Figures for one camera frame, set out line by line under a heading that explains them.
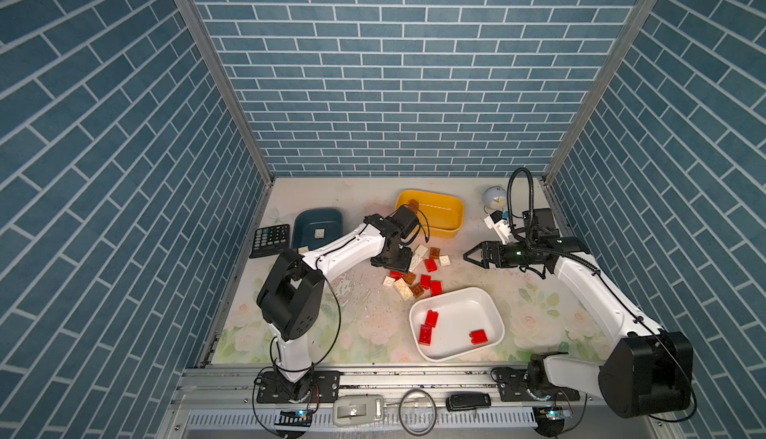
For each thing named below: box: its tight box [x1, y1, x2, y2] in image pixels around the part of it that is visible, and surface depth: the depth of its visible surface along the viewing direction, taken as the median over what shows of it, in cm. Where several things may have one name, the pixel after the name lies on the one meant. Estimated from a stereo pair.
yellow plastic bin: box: [394, 189, 465, 239], surface depth 114 cm
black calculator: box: [249, 223, 291, 259], surface depth 103 cm
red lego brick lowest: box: [429, 280, 444, 297], surface depth 93 cm
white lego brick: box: [407, 243, 429, 273], surface depth 100 cm
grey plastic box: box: [332, 394, 384, 428], surface depth 69 cm
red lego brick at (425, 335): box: [418, 324, 433, 347], surface depth 82 cm
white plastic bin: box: [408, 287, 506, 363], surface depth 85 cm
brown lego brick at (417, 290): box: [409, 283, 425, 299], surface depth 91 cm
